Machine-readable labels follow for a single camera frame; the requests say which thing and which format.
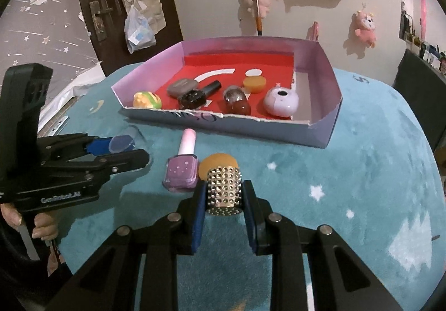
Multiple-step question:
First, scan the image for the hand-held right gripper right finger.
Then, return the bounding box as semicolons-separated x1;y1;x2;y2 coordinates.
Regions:
242;179;405;311

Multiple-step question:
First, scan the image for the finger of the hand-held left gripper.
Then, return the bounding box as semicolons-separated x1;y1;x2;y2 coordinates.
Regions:
38;133;135;160
45;149;150;180

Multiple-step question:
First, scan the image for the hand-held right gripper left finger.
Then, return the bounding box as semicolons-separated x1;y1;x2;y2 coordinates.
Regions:
45;180;210;311

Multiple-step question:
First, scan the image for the silver studded bottle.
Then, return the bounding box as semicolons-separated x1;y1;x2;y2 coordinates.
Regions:
205;166;243;217

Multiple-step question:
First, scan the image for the burger shaped toy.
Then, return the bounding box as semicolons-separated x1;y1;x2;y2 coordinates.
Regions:
133;91;163;110

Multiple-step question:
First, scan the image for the pink cardboard box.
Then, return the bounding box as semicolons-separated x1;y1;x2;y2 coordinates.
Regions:
111;37;344;149

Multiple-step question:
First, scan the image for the grey compact case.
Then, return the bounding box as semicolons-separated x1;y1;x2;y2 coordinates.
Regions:
166;78;196;99

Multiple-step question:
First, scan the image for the black nail polish bottle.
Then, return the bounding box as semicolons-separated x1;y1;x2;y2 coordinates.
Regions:
178;80;223;110

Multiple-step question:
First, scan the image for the brown bottle silver cap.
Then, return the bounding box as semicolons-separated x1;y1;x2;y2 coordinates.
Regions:
223;85;251;115

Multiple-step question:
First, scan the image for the person's left hand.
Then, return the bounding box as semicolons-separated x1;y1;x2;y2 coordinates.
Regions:
0;203;60;242

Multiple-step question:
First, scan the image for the purple nail polish bottle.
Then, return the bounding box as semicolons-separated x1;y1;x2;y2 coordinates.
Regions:
162;128;198;192

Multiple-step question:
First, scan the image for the white plastic packaging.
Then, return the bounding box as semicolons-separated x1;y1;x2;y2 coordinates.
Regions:
38;64;105;132

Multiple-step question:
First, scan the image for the teal rug with stars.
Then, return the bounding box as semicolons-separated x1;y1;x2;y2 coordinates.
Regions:
38;62;446;311

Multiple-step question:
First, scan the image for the clear plastic bag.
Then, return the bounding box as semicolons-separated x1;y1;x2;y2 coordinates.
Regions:
125;4;157;54

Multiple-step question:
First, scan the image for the red liner sheet white logo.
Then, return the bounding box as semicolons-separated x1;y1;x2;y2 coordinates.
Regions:
153;53;297;120

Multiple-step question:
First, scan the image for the mop pole orange grip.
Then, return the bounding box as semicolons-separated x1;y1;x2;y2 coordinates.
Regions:
249;0;263;36

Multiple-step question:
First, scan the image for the black draped table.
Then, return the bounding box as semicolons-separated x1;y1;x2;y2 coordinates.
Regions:
394;50;446;155

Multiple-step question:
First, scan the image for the pink plush cow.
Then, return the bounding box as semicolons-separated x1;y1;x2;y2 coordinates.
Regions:
352;11;377;47

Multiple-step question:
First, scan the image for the row of cosmetic bottles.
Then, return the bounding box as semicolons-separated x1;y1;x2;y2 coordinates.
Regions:
401;29;446;75

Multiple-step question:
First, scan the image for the metal door handle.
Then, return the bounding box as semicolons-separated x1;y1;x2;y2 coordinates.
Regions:
90;1;114;42

